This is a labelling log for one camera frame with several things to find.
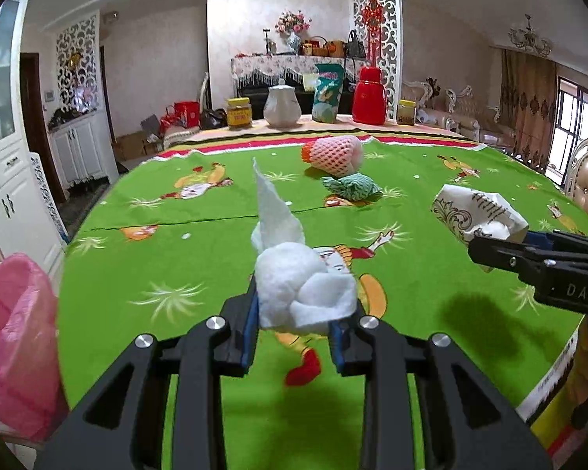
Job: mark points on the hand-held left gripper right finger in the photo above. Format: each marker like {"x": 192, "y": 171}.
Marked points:
{"x": 337, "y": 343}

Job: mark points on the brown patterned curtain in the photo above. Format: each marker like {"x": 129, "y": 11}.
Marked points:
{"x": 529, "y": 107}

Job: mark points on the dark wooden door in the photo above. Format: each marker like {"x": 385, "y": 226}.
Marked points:
{"x": 37, "y": 122}

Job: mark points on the white low cabinet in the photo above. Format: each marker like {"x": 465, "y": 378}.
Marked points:
{"x": 81, "y": 149}

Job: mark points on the white ceramic teapot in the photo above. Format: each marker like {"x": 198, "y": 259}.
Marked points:
{"x": 282, "y": 107}

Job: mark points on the window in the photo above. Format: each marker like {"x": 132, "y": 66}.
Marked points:
{"x": 576, "y": 117}

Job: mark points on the white glass-door cabinet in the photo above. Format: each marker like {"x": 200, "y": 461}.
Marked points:
{"x": 10, "y": 156}

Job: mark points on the small dark jar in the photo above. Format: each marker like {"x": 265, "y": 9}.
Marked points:
{"x": 406, "y": 113}

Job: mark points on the red gift bag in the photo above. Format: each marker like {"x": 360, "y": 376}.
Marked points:
{"x": 167, "y": 120}
{"x": 186, "y": 113}

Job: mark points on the red thermos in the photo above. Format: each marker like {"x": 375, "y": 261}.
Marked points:
{"x": 369, "y": 98}

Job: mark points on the black bag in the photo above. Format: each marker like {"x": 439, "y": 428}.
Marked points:
{"x": 213, "y": 118}

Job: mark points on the cardboard box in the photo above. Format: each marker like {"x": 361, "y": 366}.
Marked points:
{"x": 130, "y": 147}

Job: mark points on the green printed tablecloth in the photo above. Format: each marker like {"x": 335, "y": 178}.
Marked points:
{"x": 176, "y": 235}

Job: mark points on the orange basket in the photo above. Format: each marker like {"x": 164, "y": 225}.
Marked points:
{"x": 314, "y": 48}

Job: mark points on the yellow-lidded jar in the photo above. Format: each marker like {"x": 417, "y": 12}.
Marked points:
{"x": 238, "y": 115}

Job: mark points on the white tissue wad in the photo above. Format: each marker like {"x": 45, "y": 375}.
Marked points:
{"x": 284, "y": 274}

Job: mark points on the black handbag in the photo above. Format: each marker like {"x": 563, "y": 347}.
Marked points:
{"x": 355, "y": 46}

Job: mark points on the crumpled green wrapper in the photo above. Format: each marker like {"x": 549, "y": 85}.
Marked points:
{"x": 353, "y": 187}

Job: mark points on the pink trash bag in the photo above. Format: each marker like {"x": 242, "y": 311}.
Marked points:
{"x": 19, "y": 333}

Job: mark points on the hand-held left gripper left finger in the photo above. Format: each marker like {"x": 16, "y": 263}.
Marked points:
{"x": 249, "y": 324}

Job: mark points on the red knot wall hanging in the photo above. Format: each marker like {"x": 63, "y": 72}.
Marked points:
{"x": 372, "y": 19}

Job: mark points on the flower bouquet in vase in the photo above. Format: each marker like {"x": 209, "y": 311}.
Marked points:
{"x": 294, "y": 27}

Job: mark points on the person's right hand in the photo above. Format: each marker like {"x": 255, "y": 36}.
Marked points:
{"x": 585, "y": 372}

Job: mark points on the pink foam fruit net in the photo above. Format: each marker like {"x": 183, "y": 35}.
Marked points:
{"x": 335, "y": 154}

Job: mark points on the ornate cream sofa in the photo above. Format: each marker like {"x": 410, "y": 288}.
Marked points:
{"x": 460, "y": 107}

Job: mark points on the dark piano with lace cover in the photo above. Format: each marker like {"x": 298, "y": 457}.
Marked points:
{"x": 264, "y": 66}

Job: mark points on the white lattice screen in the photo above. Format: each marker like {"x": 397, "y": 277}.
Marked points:
{"x": 76, "y": 63}
{"x": 391, "y": 34}

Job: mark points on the green snack bag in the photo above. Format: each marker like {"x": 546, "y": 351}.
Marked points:
{"x": 327, "y": 95}

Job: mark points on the chandelier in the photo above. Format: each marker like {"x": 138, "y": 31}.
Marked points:
{"x": 529, "y": 39}

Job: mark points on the patterned paper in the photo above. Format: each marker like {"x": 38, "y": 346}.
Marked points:
{"x": 480, "y": 210}

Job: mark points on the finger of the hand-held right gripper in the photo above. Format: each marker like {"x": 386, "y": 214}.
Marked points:
{"x": 568, "y": 245}
{"x": 500, "y": 254}

